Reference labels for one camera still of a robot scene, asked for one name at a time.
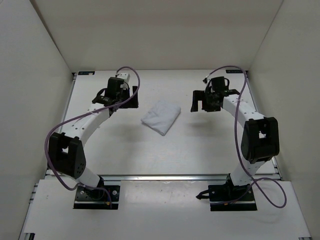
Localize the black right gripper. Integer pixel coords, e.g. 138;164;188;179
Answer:
190;91;220;113

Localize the white skirt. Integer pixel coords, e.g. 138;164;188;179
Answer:
141;100;181;136

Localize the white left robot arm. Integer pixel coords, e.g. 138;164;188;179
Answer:
48;73;139;199

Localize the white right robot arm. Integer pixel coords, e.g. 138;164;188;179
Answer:
190;76;280;200

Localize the right corner label sticker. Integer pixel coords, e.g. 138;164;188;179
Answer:
225;69;243;74

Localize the corner label sticker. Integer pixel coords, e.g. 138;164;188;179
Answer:
225;69;243;74
77;71;95;76

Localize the left corner label sticker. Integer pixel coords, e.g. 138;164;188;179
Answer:
77;71;95;76

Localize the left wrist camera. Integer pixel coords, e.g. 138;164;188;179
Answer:
116;72;131;84

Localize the front aluminium rail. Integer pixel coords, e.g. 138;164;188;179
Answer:
101;174;228;182

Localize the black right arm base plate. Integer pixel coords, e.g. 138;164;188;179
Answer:
196;183;258;212

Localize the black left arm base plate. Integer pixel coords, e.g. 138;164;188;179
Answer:
73;185;121;210

